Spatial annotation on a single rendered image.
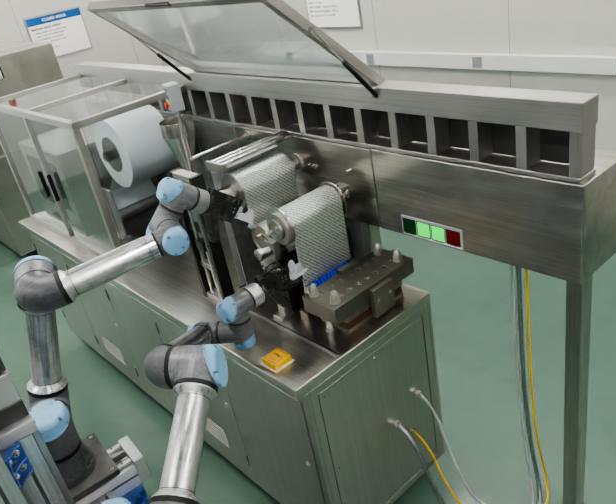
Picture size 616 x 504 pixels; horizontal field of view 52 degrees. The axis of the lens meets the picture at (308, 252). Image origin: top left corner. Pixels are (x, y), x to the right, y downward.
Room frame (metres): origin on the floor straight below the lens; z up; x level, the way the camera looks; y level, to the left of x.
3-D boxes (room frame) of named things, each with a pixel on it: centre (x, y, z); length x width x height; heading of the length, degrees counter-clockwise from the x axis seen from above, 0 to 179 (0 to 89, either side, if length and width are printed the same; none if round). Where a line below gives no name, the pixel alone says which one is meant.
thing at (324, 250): (1.99, -0.06, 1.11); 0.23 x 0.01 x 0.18; 127
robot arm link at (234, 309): (1.75, 0.26, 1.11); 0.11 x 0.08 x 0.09; 127
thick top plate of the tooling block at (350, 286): (1.92, -0.16, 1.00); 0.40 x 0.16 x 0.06; 127
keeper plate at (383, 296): (1.85, -0.23, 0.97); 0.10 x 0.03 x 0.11; 127
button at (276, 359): (1.69, 0.17, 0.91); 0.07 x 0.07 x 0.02; 37
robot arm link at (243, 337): (1.75, 0.28, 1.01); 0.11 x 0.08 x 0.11; 76
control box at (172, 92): (2.42, 0.39, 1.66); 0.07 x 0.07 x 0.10; 22
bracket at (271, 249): (1.97, 0.13, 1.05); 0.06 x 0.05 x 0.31; 127
